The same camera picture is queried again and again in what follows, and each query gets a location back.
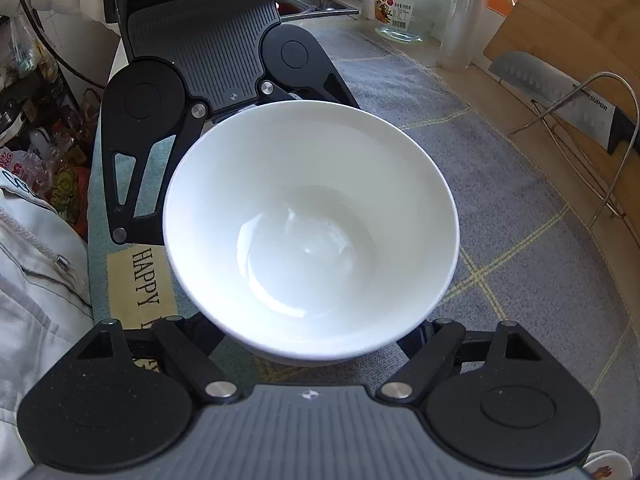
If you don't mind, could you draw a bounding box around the steel cleaver knife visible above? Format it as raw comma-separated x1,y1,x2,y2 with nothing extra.
489,51,640,157

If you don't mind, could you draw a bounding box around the grey plaid mat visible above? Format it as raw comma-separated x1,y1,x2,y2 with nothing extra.
87,25,636,466

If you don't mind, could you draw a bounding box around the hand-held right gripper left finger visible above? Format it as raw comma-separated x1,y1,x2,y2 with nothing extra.
75,316,243,405

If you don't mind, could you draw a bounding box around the white bowl with pink flowers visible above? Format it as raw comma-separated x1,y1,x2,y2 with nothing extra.
162,100,460,367

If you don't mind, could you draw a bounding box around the wooden cutting board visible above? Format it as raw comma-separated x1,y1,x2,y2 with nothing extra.
482,0,640,171

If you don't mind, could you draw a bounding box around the pile of colourful packets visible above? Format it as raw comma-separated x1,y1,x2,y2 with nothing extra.
0,10,103,226

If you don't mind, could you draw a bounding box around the clear glass jar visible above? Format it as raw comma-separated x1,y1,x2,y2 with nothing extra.
373,0,446,43

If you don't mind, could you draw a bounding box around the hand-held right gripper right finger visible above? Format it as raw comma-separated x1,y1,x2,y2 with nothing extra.
375,317,543,406

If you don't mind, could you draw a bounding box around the clear plastic wrap roll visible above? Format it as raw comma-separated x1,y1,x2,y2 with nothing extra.
440,0,488,68

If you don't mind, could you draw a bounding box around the metal wire rack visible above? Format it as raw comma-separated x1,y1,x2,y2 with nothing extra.
509,72,640,221

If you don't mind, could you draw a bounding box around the black cable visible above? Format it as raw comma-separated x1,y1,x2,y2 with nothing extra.
7,0,108,88

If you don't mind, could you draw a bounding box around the stainless steel sink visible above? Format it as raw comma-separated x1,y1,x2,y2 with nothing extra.
277,0,361,23

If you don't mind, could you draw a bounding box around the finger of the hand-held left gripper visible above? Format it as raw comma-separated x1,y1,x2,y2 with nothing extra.
256,52,362,111
101,101,210,247

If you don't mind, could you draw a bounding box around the person's white jacket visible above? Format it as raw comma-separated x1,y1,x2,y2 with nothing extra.
0,170,96,480

